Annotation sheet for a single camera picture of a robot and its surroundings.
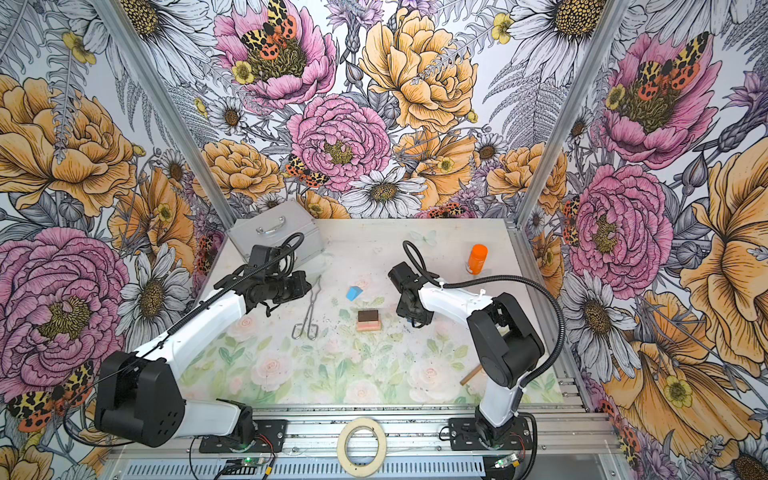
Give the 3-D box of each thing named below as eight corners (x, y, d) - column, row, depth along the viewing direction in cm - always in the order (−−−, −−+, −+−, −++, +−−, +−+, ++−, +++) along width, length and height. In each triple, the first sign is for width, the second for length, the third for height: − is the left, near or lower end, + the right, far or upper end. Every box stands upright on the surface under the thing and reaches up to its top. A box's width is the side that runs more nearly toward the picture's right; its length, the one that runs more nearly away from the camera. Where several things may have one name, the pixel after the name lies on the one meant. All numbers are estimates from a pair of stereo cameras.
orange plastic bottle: (469, 274, 107) (475, 258, 100) (466, 260, 111) (471, 243, 104) (483, 274, 107) (490, 258, 100) (480, 260, 111) (486, 243, 104)
